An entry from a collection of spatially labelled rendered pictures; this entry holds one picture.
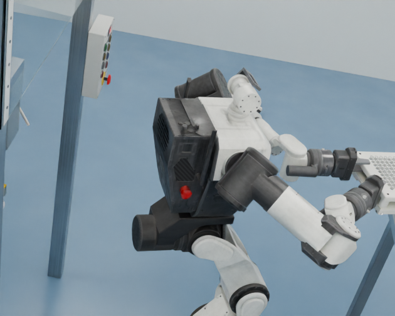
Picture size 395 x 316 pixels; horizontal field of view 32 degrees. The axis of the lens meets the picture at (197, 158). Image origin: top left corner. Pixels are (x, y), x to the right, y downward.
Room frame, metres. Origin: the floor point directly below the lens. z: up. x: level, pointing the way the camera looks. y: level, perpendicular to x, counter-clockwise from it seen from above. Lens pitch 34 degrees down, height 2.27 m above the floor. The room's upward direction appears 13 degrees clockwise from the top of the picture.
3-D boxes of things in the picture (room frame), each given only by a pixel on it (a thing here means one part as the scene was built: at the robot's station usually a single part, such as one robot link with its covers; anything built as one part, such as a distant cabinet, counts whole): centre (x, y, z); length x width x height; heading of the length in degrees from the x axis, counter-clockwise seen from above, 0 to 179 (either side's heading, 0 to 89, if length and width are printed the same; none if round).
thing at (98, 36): (2.27, 0.44, 1.08); 0.17 x 0.06 x 0.26; 2
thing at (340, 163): (1.93, -0.44, 1.07); 0.12 x 0.10 x 0.13; 105
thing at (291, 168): (1.89, -0.33, 1.06); 0.11 x 0.11 x 0.11; 15
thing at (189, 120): (1.68, -0.03, 1.16); 0.34 x 0.30 x 0.36; 23
